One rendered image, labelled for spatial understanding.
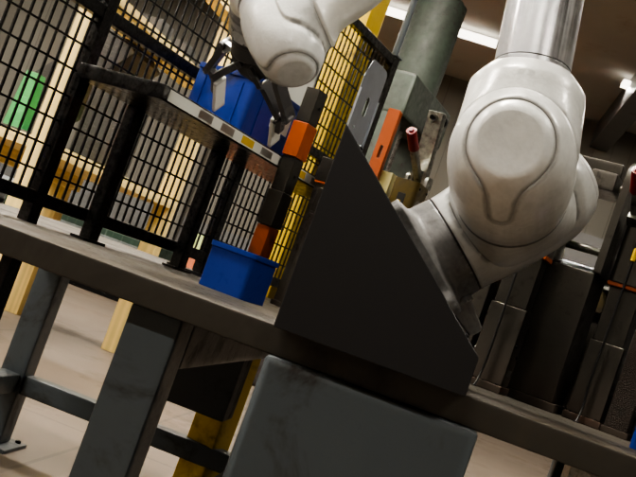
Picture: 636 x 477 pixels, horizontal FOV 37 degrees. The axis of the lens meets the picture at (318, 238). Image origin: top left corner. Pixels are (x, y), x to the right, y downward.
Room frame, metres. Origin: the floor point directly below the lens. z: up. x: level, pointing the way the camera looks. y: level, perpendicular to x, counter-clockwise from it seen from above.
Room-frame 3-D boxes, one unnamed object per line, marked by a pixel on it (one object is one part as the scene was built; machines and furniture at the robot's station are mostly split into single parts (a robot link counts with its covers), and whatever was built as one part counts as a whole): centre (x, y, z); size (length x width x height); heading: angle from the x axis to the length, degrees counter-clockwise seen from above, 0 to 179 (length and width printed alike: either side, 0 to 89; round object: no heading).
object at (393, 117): (2.09, -0.07, 0.95); 0.03 x 0.01 x 0.50; 62
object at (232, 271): (1.87, 0.12, 0.75); 0.11 x 0.10 x 0.09; 62
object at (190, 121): (2.21, 0.25, 1.02); 0.90 x 0.22 x 0.03; 152
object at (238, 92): (2.22, 0.24, 1.10); 0.30 x 0.17 x 0.13; 153
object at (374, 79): (2.32, 0.00, 1.17); 0.12 x 0.01 x 0.34; 152
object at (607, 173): (1.83, -0.46, 0.95); 0.18 x 0.13 x 0.49; 62
